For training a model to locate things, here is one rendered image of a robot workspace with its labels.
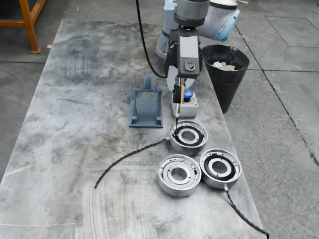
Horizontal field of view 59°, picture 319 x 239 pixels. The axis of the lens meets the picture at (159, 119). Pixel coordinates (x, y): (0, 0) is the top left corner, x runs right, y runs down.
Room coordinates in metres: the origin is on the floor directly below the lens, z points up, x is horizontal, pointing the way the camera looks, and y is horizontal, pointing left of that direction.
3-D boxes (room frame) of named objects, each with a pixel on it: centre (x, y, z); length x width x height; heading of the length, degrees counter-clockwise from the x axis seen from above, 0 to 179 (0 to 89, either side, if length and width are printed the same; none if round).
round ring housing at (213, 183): (0.45, -0.17, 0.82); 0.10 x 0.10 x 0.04
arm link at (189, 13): (0.63, -0.04, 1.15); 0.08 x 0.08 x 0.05
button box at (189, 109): (0.69, -0.07, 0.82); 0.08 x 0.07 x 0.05; 10
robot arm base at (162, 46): (1.03, -0.02, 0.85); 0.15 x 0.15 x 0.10
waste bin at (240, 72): (1.70, -0.38, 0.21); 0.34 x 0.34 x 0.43
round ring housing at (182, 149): (0.54, -0.09, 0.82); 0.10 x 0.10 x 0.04
